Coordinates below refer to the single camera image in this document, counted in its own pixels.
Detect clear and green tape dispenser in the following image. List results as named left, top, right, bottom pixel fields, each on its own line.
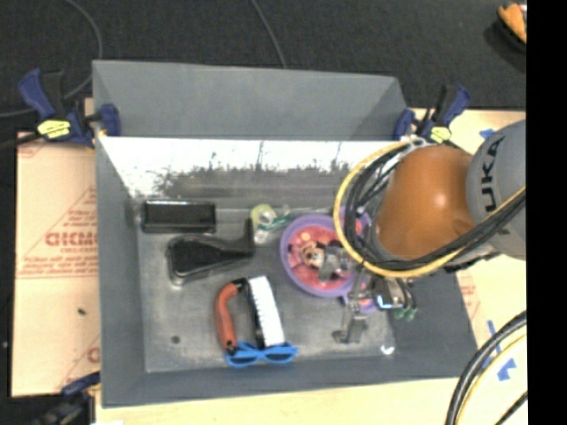
left=248, top=203, right=292, bottom=245

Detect brown cardboard board, red print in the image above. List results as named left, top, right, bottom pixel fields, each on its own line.
left=10, top=130, right=104, bottom=398

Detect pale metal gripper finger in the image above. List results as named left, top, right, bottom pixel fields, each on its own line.
left=331, top=299, right=356, bottom=344
left=353, top=306, right=369, bottom=344

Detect black curved plastic tool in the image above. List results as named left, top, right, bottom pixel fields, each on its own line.
left=166, top=217, right=257, bottom=283

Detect orange-handled white bristle brush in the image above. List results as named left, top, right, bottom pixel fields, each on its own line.
left=214, top=274, right=287, bottom=354

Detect purple and red round toy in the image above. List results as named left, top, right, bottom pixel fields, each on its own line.
left=278, top=212, right=378, bottom=314

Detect blue sunglasses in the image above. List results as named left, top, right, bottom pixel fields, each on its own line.
left=224, top=340, right=299, bottom=368

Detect grey metal bin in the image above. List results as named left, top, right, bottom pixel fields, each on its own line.
left=91, top=59, right=480, bottom=406

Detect black rectangular box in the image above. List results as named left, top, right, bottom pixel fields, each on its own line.
left=140, top=199, right=218, bottom=235

